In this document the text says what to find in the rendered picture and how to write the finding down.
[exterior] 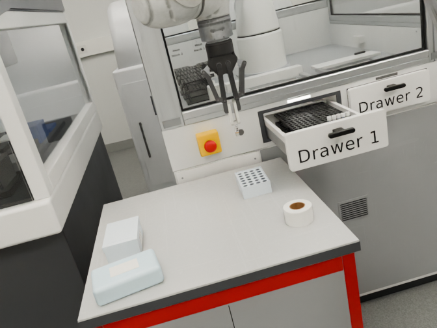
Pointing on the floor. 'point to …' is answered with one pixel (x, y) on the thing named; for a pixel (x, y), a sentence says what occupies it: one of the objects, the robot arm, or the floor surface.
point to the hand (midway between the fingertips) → (233, 111)
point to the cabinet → (374, 200)
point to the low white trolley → (233, 259)
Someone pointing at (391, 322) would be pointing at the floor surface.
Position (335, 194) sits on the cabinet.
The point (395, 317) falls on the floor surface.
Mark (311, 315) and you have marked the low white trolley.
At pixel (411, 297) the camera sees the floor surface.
